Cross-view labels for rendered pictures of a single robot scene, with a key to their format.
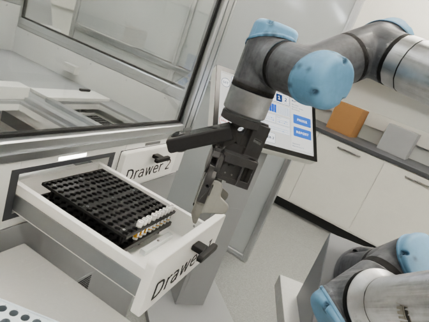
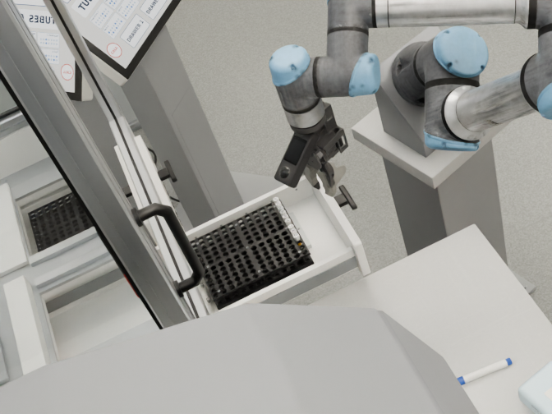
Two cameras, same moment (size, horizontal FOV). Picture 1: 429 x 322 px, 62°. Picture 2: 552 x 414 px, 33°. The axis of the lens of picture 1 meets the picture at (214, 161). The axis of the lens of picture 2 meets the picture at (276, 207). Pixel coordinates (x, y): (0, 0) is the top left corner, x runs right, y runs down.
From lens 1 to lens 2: 1.42 m
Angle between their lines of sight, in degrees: 36
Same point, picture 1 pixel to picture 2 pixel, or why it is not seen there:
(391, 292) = (476, 116)
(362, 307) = (465, 129)
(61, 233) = (274, 301)
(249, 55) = (295, 94)
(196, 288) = (227, 201)
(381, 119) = not seen: outside the picture
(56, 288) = not seen: hidden behind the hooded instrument
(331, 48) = (352, 55)
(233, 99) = (304, 121)
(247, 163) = (338, 136)
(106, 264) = (323, 277)
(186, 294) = not seen: hidden behind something
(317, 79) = (373, 86)
